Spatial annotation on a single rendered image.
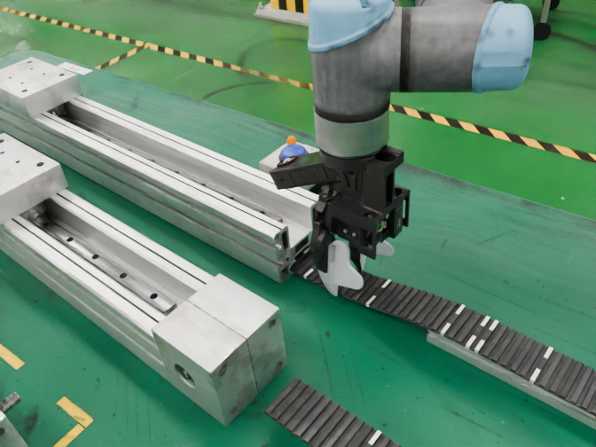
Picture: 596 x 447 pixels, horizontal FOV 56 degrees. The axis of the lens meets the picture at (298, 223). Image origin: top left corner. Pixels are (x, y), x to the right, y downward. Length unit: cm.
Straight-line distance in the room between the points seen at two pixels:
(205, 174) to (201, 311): 32
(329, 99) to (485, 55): 14
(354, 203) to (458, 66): 18
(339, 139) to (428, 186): 38
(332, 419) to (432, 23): 38
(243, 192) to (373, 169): 30
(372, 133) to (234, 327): 24
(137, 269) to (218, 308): 18
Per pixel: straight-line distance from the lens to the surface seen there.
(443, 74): 52
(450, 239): 81
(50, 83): 112
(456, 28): 51
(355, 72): 51
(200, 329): 59
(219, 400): 59
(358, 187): 60
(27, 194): 85
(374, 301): 69
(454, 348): 66
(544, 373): 64
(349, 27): 50
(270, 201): 78
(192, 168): 89
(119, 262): 77
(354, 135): 54
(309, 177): 63
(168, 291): 71
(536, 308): 74
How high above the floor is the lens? 131
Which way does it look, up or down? 39 degrees down
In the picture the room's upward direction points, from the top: 6 degrees counter-clockwise
